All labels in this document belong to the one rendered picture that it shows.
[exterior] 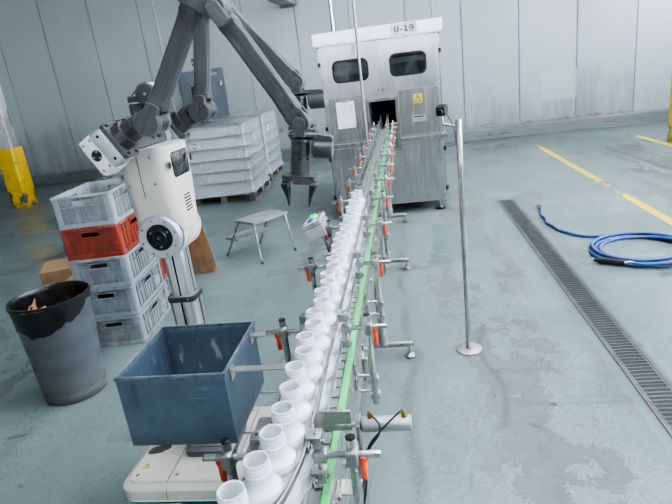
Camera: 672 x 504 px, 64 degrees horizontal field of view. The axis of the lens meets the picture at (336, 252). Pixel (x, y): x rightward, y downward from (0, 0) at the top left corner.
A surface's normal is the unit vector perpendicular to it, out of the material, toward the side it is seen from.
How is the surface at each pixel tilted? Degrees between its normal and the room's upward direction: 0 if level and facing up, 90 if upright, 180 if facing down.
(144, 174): 90
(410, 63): 90
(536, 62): 90
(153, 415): 90
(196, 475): 0
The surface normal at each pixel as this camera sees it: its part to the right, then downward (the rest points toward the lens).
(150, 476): -0.12, -0.94
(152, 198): -0.08, 0.49
